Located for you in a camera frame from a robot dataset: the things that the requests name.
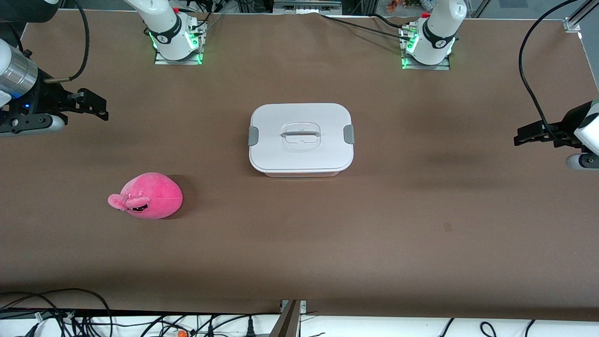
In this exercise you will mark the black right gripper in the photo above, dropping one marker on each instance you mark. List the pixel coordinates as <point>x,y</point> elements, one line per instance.
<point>45,97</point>

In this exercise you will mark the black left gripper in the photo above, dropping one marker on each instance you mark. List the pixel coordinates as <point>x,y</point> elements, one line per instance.
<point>567,122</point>

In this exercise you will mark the pink plush toy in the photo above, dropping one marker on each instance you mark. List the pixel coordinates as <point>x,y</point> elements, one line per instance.
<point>149,196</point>

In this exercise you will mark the white box lid grey clips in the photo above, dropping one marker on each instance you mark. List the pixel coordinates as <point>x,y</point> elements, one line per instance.
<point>299,157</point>

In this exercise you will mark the pink plastic storage box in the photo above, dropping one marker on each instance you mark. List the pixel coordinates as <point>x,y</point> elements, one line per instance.
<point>299,174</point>

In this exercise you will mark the aluminium corner profile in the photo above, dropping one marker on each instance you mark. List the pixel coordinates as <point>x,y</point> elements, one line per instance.
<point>573,23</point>

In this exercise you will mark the brown table cover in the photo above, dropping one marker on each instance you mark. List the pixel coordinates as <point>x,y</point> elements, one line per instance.
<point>299,243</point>

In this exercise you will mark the black power plug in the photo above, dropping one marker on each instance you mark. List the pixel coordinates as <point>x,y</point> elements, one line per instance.
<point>250,330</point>

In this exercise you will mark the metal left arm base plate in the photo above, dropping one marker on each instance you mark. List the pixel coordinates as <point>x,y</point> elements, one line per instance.
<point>444,67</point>

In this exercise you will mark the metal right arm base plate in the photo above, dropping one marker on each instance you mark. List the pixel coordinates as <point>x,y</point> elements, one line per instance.
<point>196,56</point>

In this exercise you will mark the grey metal background frame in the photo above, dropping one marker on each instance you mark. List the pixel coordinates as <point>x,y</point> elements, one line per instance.
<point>306,5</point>

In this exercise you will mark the aluminium frame profile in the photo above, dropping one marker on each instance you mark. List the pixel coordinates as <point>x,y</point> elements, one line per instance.
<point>288,325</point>

